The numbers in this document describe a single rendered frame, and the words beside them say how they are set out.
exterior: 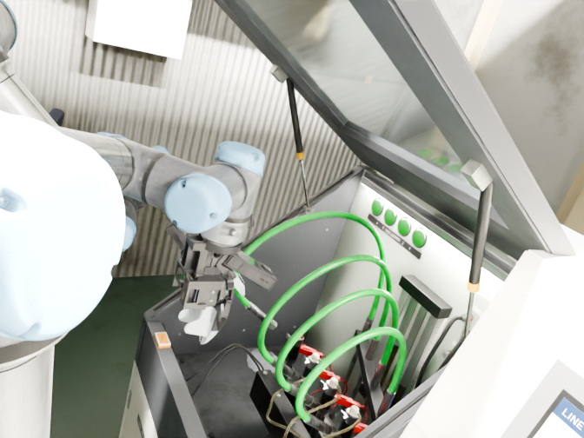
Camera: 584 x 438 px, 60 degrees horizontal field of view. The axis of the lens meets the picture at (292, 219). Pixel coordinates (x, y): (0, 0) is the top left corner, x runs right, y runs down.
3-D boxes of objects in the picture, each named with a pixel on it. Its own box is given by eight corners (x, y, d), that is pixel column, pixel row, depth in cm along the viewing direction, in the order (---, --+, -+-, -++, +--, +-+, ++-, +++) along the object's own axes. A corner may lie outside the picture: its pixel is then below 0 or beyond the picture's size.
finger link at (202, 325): (175, 344, 87) (186, 300, 84) (208, 341, 90) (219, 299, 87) (181, 356, 85) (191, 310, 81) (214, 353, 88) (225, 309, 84)
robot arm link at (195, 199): (133, 216, 66) (173, 196, 76) (209, 246, 64) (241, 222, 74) (142, 160, 63) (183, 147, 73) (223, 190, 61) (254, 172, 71)
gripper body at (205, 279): (170, 288, 86) (184, 224, 82) (217, 287, 90) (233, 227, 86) (182, 314, 80) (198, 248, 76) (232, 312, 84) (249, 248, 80)
